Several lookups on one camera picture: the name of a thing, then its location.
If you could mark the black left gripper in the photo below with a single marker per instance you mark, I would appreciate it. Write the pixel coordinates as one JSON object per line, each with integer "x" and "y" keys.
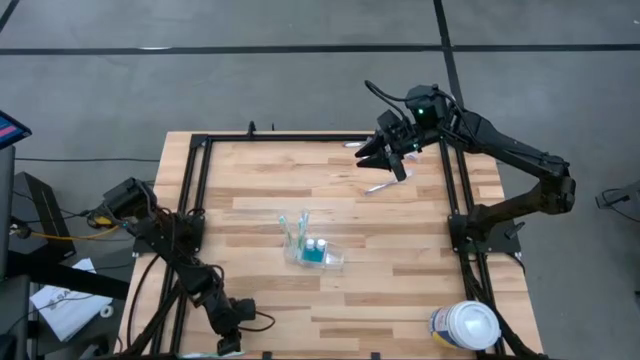
{"x": 227, "y": 320}

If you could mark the black aluminium table frame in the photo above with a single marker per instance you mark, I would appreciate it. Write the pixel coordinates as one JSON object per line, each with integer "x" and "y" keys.
{"x": 280, "y": 137}

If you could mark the black equipment box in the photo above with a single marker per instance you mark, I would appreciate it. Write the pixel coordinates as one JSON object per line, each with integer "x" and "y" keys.
{"x": 40, "y": 215}

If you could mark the monitor with blue screen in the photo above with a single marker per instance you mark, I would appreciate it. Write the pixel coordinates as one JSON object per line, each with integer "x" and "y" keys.
{"x": 12, "y": 131}

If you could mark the white tape roll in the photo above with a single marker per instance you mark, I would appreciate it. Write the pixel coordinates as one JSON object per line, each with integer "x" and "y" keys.
{"x": 101, "y": 311}

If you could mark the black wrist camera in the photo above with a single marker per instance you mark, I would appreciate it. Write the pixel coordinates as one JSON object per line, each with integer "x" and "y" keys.
{"x": 389, "y": 121}
{"x": 246, "y": 309}

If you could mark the white-lidded wipes canister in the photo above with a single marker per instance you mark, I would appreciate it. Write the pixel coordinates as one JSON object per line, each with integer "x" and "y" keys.
{"x": 470, "y": 325}

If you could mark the clear acrylic organizer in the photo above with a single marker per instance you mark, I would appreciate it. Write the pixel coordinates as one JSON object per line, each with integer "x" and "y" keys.
{"x": 332, "y": 260}

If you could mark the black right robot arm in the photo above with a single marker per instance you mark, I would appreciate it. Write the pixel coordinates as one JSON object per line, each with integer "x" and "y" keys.
{"x": 510, "y": 150}

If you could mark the grey monitor stand post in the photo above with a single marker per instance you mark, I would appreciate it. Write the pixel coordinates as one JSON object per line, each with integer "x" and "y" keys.
{"x": 6, "y": 210}

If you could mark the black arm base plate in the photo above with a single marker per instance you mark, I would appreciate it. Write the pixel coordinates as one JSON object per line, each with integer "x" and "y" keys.
{"x": 505, "y": 245}
{"x": 145, "y": 245}

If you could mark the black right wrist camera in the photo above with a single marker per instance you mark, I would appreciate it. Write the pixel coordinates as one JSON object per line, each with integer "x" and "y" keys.
{"x": 389, "y": 121}

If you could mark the white paper sheet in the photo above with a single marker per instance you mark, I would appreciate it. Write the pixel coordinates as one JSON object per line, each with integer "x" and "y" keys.
{"x": 70, "y": 310}

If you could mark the blue mouthwash bottle white cap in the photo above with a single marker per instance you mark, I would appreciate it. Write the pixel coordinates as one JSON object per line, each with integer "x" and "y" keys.
{"x": 321, "y": 245}
{"x": 310, "y": 245}

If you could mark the grey stand base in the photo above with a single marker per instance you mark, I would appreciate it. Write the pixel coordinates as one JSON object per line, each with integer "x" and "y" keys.
{"x": 612, "y": 197}

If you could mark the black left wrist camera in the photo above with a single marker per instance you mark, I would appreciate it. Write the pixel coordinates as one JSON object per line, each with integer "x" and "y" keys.
{"x": 246, "y": 309}

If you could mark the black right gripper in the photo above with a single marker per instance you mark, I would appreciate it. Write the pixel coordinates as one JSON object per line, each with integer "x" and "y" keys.
{"x": 405, "y": 142}

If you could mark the black stand beam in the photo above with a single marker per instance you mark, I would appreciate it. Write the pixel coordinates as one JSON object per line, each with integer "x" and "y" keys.
{"x": 75, "y": 280}

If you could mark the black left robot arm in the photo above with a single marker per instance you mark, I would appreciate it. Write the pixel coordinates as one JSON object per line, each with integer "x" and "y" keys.
{"x": 165, "y": 235}

